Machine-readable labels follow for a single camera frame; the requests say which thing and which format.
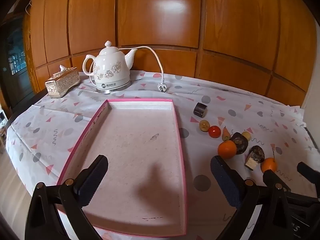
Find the white power cord with plug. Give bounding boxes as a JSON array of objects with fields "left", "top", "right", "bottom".
[{"left": 119, "top": 46, "right": 168, "bottom": 93}]

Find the patterned white tablecloth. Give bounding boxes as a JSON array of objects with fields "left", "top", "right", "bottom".
[{"left": 5, "top": 69, "right": 320, "bottom": 240}]

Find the white floral ceramic kettle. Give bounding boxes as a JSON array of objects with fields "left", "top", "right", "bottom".
[{"left": 82, "top": 40, "right": 138, "bottom": 90}]

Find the dark brown fruit chunk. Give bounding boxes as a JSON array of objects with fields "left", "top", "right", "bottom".
[{"left": 230, "top": 132, "right": 249, "bottom": 155}]

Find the dark sugarcane piece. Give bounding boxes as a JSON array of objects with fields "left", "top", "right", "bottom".
[{"left": 193, "top": 102, "right": 208, "bottom": 118}]

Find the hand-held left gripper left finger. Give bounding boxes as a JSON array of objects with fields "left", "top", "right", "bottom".
[{"left": 25, "top": 154, "right": 109, "bottom": 240}]

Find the pink shallow tray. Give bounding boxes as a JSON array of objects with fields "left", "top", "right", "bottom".
[{"left": 56, "top": 99, "right": 187, "bottom": 238}]

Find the small orange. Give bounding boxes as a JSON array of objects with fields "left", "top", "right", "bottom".
[{"left": 261, "top": 157, "right": 278, "bottom": 173}]

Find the red tomato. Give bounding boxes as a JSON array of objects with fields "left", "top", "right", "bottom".
[{"left": 208, "top": 126, "right": 221, "bottom": 139}]

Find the large orange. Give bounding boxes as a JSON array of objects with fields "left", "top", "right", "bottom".
[{"left": 217, "top": 140, "right": 237, "bottom": 159}]

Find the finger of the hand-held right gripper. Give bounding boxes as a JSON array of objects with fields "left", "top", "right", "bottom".
[
  {"left": 297, "top": 162, "right": 320, "bottom": 183},
  {"left": 262, "top": 169, "right": 277, "bottom": 187}
]

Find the dark fruit chunk pale cut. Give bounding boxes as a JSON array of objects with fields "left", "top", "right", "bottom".
[{"left": 244, "top": 145, "right": 265, "bottom": 172}]

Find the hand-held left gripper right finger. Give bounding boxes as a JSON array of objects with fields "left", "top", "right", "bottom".
[{"left": 210, "top": 156, "right": 297, "bottom": 240}]

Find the grey kettle base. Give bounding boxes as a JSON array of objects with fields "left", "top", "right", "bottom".
[{"left": 96, "top": 80, "right": 132, "bottom": 95}]

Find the dark glass door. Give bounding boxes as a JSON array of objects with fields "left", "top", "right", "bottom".
[{"left": 0, "top": 17, "right": 35, "bottom": 120}]

